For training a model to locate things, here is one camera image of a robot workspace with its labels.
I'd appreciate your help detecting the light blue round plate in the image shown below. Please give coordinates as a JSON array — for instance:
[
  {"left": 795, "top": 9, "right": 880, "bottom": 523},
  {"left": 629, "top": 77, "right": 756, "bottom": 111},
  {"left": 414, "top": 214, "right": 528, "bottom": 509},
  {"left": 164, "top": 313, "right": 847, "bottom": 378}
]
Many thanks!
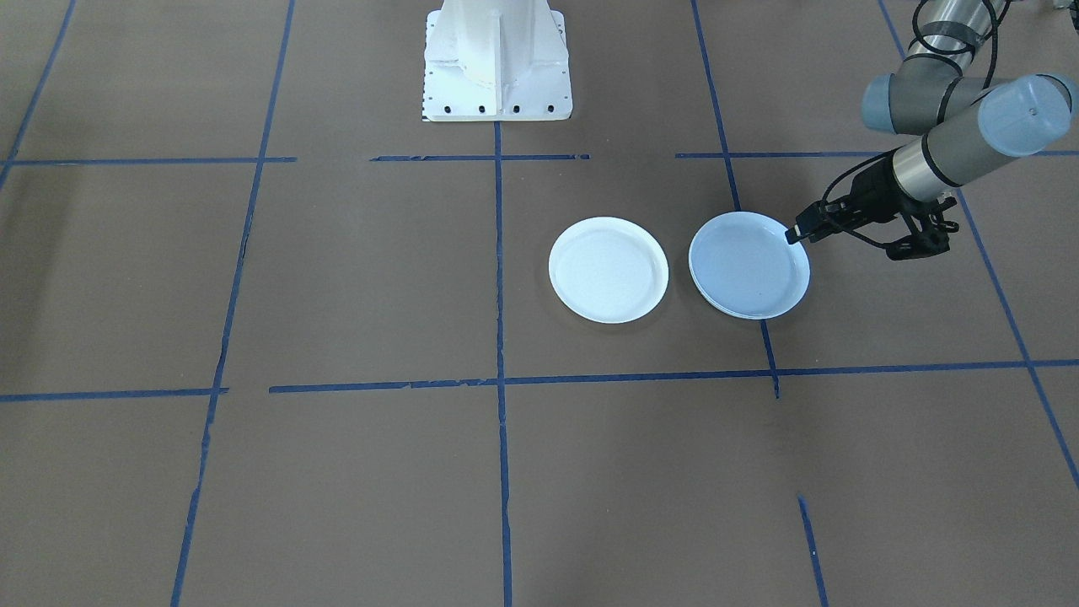
[
  {"left": 693, "top": 268, "right": 809, "bottom": 322},
  {"left": 689, "top": 211, "right": 812, "bottom": 317}
]

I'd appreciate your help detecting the white round plate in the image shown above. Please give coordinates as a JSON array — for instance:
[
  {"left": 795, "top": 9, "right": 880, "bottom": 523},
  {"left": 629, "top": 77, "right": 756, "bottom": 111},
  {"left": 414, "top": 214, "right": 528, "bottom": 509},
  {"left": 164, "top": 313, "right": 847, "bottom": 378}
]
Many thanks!
[{"left": 548, "top": 217, "right": 670, "bottom": 325}]

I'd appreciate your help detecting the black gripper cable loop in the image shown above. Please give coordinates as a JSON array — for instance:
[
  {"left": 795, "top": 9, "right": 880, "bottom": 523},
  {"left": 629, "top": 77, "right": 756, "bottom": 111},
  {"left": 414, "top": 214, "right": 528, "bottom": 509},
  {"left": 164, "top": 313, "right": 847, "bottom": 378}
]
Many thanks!
[{"left": 819, "top": 150, "right": 903, "bottom": 222}]

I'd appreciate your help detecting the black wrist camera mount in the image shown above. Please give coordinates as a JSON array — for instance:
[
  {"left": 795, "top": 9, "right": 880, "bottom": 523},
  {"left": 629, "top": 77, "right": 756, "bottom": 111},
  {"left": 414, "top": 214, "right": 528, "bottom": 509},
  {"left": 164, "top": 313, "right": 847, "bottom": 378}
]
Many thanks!
[{"left": 883, "top": 209, "right": 963, "bottom": 263}]

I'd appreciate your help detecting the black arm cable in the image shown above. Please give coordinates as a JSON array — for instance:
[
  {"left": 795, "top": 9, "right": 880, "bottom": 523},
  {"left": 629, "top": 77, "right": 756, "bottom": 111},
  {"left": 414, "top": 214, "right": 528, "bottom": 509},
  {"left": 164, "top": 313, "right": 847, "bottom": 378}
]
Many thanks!
[{"left": 915, "top": 0, "right": 1014, "bottom": 203}]

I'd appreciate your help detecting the white pedestal column with plate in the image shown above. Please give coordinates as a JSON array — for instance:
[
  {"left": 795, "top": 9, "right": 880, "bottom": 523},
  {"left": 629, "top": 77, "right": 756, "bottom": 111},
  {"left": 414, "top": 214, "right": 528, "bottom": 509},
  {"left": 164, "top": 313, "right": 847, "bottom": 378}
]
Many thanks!
[{"left": 421, "top": 0, "right": 575, "bottom": 124}]

